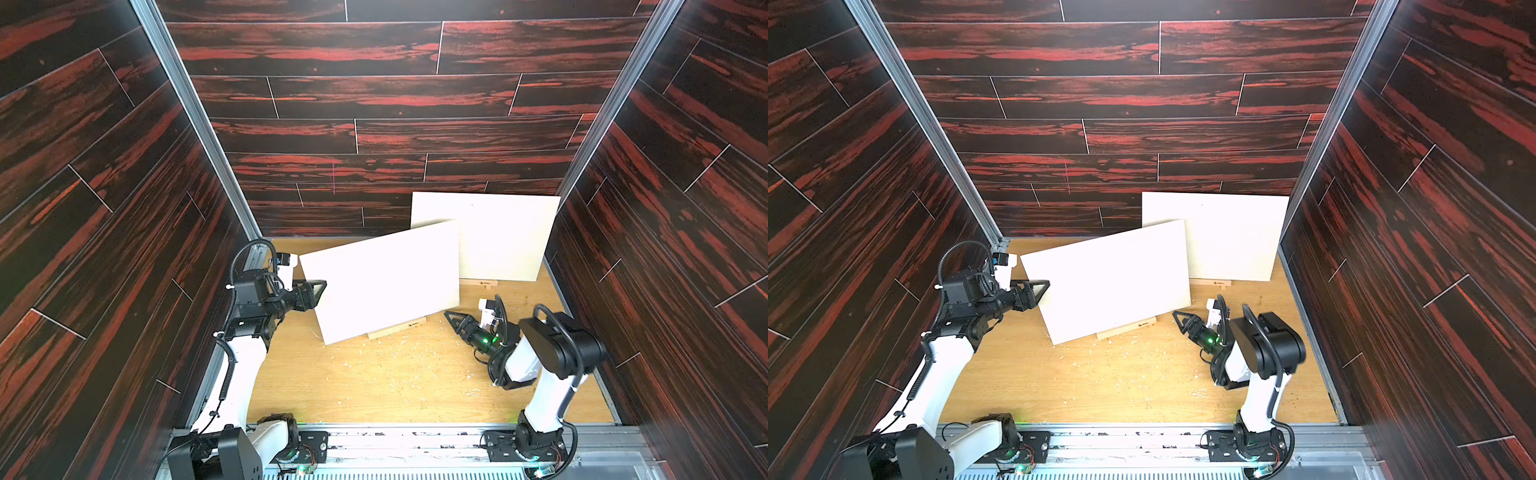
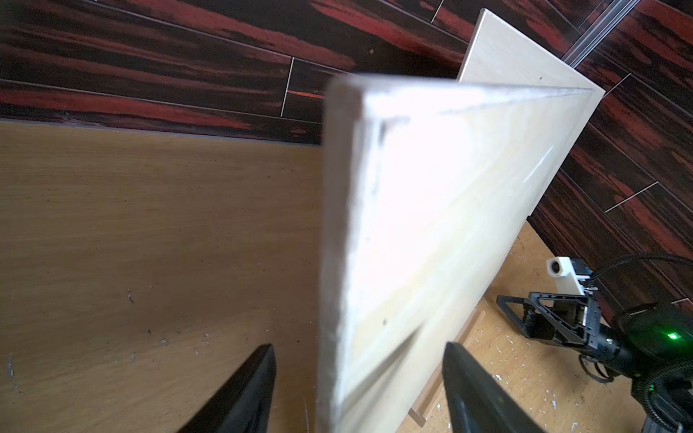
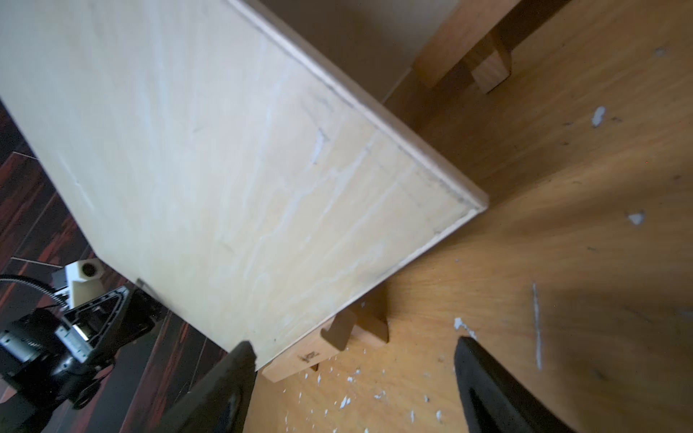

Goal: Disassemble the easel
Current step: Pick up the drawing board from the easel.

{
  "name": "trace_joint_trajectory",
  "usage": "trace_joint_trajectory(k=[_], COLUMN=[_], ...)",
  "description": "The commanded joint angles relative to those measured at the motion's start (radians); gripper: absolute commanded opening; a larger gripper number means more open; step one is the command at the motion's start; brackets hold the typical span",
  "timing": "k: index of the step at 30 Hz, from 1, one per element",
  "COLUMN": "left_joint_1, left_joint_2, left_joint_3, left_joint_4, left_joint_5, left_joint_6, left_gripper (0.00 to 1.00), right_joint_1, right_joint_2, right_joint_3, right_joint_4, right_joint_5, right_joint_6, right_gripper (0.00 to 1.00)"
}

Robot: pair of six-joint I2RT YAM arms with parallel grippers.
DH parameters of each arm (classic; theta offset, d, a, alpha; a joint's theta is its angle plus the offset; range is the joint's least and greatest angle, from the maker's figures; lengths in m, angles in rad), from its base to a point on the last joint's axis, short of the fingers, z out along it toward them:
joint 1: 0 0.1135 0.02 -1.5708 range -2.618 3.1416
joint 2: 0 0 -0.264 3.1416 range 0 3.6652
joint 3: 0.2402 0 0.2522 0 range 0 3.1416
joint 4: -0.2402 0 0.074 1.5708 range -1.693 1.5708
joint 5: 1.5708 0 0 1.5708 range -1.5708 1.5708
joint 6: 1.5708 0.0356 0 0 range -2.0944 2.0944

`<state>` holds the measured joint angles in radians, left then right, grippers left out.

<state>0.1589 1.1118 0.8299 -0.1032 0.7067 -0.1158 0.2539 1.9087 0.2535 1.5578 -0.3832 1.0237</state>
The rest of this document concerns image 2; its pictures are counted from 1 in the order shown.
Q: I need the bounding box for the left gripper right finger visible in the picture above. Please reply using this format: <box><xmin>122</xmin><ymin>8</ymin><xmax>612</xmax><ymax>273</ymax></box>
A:
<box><xmin>442</xmin><ymin>342</ymin><xmax>542</xmax><ymax>433</ymax></box>

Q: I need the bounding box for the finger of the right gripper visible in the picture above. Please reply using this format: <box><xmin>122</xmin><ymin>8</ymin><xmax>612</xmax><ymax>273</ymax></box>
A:
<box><xmin>496</xmin><ymin>292</ymin><xmax>582</xmax><ymax>346</ymax></box>

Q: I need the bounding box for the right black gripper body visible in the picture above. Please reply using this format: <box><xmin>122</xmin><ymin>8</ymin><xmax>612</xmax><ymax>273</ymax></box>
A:
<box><xmin>564</xmin><ymin>295</ymin><xmax>622</xmax><ymax>366</ymax></box>

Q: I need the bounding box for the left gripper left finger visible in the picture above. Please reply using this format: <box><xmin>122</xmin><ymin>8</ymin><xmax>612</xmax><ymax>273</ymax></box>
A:
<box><xmin>180</xmin><ymin>344</ymin><xmax>276</xmax><ymax>433</ymax></box>

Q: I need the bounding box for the white canvas board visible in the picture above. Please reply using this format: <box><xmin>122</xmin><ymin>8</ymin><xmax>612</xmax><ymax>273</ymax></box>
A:
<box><xmin>458</xmin><ymin>9</ymin><xmax>605</xmax><ymax>214</ymax></box>
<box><xmin>315</xmin><ymin>75</ymin><xmax>599</xmax><ymax>432</ymax></box>

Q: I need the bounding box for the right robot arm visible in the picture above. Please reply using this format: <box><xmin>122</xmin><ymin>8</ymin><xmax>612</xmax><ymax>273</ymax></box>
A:
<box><xmin>496</xmin><ymin>253</ymin><xmax>692</xmax><ymax>432</ymax></box>

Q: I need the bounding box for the right aluminium corner post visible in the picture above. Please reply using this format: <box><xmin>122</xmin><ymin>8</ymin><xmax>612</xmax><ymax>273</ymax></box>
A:
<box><xmin>561</xmin><ymin>0</ymin><xmax>640</xmax><ymax>69</ymax></box>

